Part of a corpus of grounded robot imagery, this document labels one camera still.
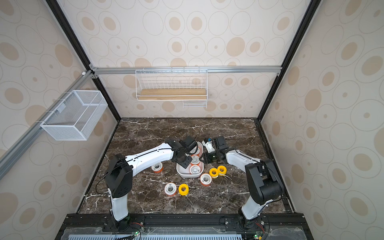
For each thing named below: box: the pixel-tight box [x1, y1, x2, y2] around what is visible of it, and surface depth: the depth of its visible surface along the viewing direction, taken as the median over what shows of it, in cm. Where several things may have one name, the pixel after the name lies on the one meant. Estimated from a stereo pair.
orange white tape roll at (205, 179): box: [200, 173, 212, 187], surface depth 89 cm
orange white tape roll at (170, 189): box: [164, 182, 177, 197], surface depth 85 cm
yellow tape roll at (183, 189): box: [178, 183, 189, 196], surface depth 85 cm
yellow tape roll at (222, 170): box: [217, 165, 227, 176], surface depth 92 cm
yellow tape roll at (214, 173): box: [209, 167, 219, 179], surface depth 91 cm
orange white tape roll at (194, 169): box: [189, 165, 201, 175], surface depth 92 cm
